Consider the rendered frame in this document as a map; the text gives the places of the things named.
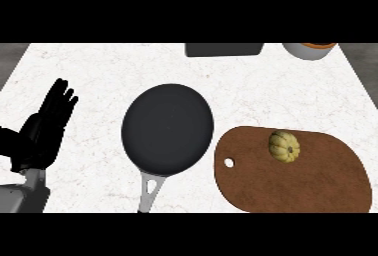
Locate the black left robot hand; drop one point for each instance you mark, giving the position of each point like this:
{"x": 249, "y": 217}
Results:
{"x": 44, "y": 133}

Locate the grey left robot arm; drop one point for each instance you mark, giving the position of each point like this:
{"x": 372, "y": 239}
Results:
{"x": 25, "y": 195}

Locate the dark grey frying pan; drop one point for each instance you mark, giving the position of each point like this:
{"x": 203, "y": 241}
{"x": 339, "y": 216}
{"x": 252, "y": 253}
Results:
{"x": 166, "y": 130}

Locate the yellow green squash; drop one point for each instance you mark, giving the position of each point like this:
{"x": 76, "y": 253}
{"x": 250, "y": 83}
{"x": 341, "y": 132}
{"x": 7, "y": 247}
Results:
{"x": 284, "y": 146}

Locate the brown wooden cutting board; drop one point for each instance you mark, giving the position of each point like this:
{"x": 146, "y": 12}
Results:
{"x": 296, "y": 180}

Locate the dark grey box appliance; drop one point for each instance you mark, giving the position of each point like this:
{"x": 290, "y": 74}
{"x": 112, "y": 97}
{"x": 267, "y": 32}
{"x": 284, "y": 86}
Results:
{"x": 224, "y": 49}

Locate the white pot with orange rim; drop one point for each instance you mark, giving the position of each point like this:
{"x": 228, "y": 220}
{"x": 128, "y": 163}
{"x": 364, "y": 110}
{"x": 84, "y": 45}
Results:
{"x": 310, "y": 50}

